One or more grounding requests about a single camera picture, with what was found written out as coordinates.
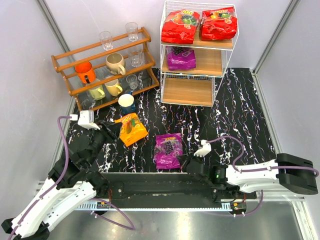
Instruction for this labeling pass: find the orange candy bag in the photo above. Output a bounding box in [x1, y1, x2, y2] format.
[114, 112, 148, 147]

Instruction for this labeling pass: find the pale green mug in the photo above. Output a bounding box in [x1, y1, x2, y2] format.
[89, 85, 106, 100]

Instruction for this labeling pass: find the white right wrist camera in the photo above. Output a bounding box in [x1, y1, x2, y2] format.
[193, 139, 212, 158]

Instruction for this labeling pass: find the clear glass top left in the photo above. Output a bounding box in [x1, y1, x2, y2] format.
[98, 31, 113, 51]

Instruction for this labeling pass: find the wooden cup rack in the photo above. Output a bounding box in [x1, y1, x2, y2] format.
[51, 26, 160, 111]

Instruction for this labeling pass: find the purple candy bag front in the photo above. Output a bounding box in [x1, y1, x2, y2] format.
[153, 133, 183, 170]

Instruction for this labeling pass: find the white wire wooden shelf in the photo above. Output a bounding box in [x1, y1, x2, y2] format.
[159, 0, 241, 107]

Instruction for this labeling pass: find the blue mug white inside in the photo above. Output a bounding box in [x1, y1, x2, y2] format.
[118, 93, 136, 115]

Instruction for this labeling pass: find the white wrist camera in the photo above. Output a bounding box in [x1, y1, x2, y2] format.
[69, 110, 101, 130]
[193, 139, 212, 158]

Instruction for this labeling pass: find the orange mug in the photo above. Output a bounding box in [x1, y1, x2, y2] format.
[74, 61, 96, 85]

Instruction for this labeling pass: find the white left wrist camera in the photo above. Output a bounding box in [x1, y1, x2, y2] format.
[69, 110, 101, 130]

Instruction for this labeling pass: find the clear glass top right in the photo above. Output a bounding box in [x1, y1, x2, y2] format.
[125, 22, 139, 42]

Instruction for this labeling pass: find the clear glass shelf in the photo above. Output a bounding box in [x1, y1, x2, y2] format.
[126, 74, 138, 91]
[127, 45, 143, 68]

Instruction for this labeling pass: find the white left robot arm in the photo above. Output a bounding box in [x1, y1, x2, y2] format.
[1, 123, 124, 240]

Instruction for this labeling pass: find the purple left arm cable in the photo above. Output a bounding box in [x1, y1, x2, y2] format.
[7, 115, 136, 240]

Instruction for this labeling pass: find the yellow mug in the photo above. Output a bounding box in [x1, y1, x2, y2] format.
[104, 79, 123, 97]

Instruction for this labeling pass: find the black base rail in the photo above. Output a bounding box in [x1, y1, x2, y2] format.
[102, 172, 257, 201]

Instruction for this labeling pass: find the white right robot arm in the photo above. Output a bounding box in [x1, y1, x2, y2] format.
[183, 153, 319, 195]

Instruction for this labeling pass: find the purple candy bag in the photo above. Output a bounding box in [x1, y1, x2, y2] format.
[153, 133, 183, 170]
[166, 46, 196, 71]

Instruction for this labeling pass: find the clear glass bottom shelf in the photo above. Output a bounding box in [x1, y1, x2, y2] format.
[126, 74, 138, 91]

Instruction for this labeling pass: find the purple candy bag back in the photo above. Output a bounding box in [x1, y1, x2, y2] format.
[166, 46, 196, 71]

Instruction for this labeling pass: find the red candy bag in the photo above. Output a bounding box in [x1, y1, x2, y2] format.
[161, 9, 200, 45]
[200, 6, 238, 41]

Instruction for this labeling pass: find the clear glass middle shelf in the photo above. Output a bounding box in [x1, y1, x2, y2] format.
[127, 45, 143, 68]

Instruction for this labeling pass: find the clear glass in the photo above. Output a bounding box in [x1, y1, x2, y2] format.
[125, 22, 139, 42]
[98, 31, 113, 51]

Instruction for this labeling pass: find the beige round mug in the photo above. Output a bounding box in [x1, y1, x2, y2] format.
[106, 53, 126, 76]

